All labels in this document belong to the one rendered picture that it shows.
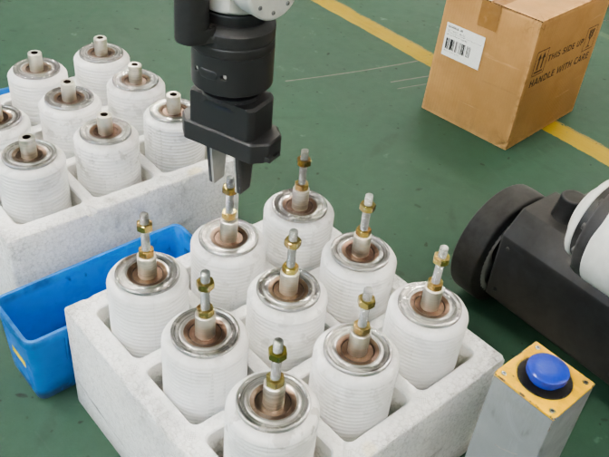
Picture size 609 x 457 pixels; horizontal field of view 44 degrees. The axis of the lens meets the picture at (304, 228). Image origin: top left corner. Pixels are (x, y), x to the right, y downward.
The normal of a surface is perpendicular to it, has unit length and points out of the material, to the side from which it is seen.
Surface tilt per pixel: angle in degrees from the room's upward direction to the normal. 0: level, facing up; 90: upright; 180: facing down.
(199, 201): 90
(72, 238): 90
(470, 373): 0
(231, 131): 90
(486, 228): 49
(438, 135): 0
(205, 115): 90
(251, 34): 45
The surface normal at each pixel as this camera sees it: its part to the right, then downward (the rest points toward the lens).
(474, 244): -0.67, 0.02
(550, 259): -0.50, -0.31
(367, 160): 0.08, -0.78
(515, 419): -0.75, 0.36
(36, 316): 0.65, 0.48
